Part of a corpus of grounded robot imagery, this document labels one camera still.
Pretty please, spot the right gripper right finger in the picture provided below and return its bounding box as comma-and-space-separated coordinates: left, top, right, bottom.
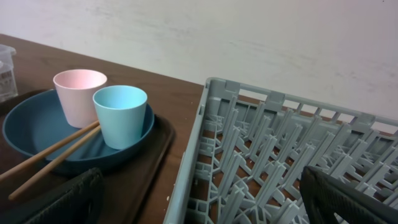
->
300, 166, 397, 224

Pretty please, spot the light blue cup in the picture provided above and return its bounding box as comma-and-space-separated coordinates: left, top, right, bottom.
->
93, 85, 147, 150

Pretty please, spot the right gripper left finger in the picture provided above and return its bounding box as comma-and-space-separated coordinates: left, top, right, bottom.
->
1, 168, 104, 224

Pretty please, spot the pink cup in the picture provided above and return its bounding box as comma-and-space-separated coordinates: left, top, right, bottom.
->
53, 69, 108, 128

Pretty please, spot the wooden chopstick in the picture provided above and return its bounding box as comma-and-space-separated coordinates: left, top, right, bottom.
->
1, 121, 99, 181
8, 126, 101, 200

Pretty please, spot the grey dishwasher rack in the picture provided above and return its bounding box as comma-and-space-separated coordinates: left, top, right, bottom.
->
164, 78, 397, 223

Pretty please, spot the clear plastic bin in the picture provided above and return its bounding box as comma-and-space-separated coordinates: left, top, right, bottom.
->
1, 44, 18, 102

